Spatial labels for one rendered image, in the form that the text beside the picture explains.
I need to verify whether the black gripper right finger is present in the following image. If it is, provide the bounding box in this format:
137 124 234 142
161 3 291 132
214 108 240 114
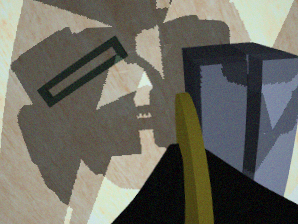
205 149 298 224

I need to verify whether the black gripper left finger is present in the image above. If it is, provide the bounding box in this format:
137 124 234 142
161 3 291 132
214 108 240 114
112 144 186 224

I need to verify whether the dark green rectangular frame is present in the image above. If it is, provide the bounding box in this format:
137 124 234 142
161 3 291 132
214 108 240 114
37 36 128 108

